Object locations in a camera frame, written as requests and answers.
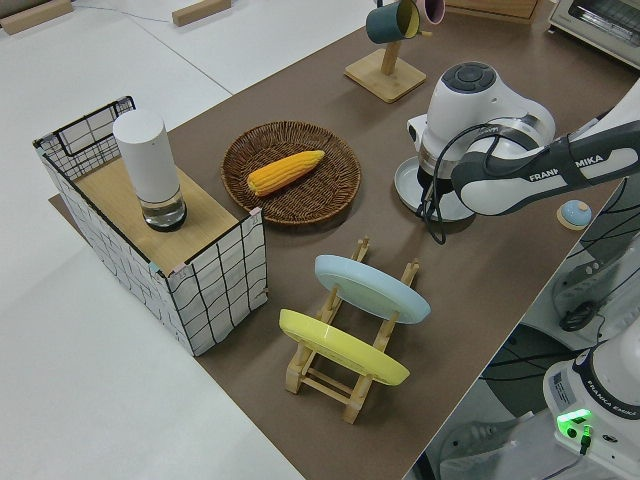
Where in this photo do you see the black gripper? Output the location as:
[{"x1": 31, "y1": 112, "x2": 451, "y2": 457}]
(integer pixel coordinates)
[{"x1": 417, "y1": 167, "x2": 454, "y2": 194}]

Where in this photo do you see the gray plate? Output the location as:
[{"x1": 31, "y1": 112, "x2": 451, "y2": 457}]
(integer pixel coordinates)
[{"x1": 393, "y1": 157, "x2": 476, "y2": 223}]

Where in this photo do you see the light blue plate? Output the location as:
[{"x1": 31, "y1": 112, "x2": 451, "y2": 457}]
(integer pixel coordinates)
[{"x1": 314, "y1": 254, "x2": 432, "y2": 326}]

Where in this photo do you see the yellow plate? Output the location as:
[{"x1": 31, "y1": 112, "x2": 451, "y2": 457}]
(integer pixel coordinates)
[{"x1": 278, "y1": 308, "x2": 412, "y2": 386}]

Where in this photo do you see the wooden plate rack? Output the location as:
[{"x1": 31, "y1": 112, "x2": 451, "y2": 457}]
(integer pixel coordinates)
[{"x1": 284, "y1": 234, "x2": 421, "y2": 425}]

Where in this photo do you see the brown table mat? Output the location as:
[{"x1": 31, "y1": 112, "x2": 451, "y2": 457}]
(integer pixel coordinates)
[{"x1": 48, "y1": 12, "x2": 640, "y2": 480}]

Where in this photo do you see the wooden mug holder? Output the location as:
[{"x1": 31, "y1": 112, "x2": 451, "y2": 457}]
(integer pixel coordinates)
[{"x1": 343, "y1": 37, "x2": 428, "y2": 105}]

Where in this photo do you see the small blue round button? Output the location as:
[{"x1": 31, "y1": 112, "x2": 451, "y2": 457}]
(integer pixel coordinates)
[{"x1": 556, "y1": 198, "x2": 594, "y2": 231}]

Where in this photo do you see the brown wicker basket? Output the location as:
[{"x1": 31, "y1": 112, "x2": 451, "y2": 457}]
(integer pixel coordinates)
[{"x1": 221, "y1": 120, "x2": 362, "y2": 230}]

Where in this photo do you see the yellow corn cob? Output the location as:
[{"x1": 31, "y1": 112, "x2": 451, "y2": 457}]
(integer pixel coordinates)
[{"x1": 247, "y1": 149, "x2": 326, "y2": 199}]

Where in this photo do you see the dark blue mug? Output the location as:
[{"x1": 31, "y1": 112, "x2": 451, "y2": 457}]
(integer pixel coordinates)
[{"x1": 365, "y1": 0, "x2": 420, "y2": 45}]

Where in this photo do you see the pink mug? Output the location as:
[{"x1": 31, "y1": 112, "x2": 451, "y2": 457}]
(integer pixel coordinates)
[{"x1": 417, "y1": 0, "x2": 449, "y2": 25}]

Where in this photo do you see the white toaster oven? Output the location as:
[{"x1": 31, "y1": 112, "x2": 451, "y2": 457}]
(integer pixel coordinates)
[{"x1": 547, "y1": 0, "x2": 640, "y2": 66}]

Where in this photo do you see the wooden block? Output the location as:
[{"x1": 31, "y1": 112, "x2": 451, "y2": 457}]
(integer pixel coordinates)
[
  {"x1": 172, "y1": 0, "x2": 234, "y2": 27},
  {"x1": 0, "y1": 0, "x2": 74, "y2": 35}
]

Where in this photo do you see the white cylinder bottle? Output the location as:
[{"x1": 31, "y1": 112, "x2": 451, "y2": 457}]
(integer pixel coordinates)
[{"x1": 112, "y1": 109, "x2": 189, "y2": 232}]

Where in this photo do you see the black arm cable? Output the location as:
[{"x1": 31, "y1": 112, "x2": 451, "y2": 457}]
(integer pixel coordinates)
[{"x1": 418, "y1": 124, "x2": 506, "y2": 246}]

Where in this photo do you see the wire grid wooden shelf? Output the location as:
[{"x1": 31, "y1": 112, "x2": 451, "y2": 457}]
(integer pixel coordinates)
[{"x1": 32, "y1": 94, "x2": 271, "y2": 358}]

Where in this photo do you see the black base cable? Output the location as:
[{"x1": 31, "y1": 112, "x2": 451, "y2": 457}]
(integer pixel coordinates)
[{"x1": 574, "y1": 423, "x2": 599, "y2": 457}]

